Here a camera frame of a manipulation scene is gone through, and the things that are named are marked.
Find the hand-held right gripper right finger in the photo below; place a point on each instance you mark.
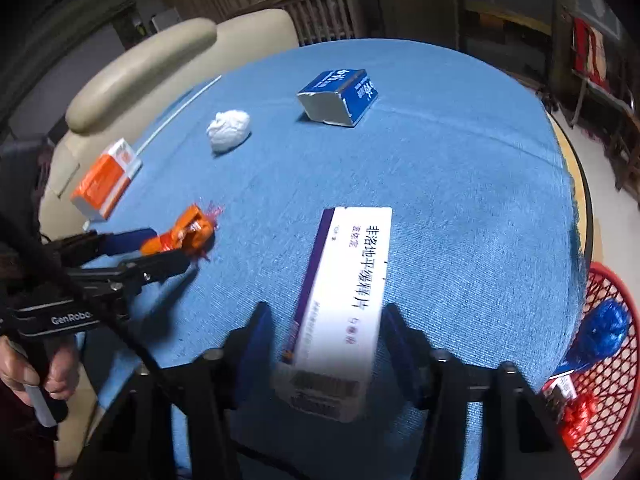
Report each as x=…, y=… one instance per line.
x=402, y=355

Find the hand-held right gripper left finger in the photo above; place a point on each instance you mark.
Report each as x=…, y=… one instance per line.
x=252, y=355

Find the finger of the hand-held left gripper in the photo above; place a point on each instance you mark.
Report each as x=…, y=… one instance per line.
x=150, y=267
x=125, y=241

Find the orange wrapper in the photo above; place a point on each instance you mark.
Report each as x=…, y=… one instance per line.
x=190, y=232

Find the orange and white box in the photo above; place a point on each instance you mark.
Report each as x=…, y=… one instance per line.
x=102, y=180

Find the long white purple-edged box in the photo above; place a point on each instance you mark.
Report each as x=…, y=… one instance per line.
x=345, y=285

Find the white paper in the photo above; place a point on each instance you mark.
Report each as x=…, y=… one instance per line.
x=227, y=130

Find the red plastic bag ball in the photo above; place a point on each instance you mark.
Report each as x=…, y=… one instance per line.
x=580, y=415

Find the blue plastic bag ball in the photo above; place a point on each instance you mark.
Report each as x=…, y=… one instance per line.
x=602, y=327

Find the red plastic mesh basket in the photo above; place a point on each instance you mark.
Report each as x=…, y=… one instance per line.
x=625, y=385

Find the blue carton box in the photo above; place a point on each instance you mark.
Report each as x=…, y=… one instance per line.
x=345, y=92

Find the person's left hand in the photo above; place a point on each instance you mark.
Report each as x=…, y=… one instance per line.
x=15, y=367

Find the thin white stick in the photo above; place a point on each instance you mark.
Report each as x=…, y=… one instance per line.
x=175, y=115

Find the blue tablecloth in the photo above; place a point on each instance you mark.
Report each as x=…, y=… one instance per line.
x=450, y=185

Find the beige leather sofa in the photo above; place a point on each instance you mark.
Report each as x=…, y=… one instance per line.
x=150, y=50

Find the round wooden table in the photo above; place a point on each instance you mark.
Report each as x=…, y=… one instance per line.
x=575, y=170

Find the wooden crib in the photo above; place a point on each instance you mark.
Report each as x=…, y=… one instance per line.
x=320, y=15

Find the black metal chair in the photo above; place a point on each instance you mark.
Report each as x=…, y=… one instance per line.
x=600, y=95

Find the wooden glass panel door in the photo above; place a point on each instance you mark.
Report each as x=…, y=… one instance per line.
x=415, y=5

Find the red striped cloth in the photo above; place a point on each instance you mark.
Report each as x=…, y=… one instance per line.
x=587, y=50

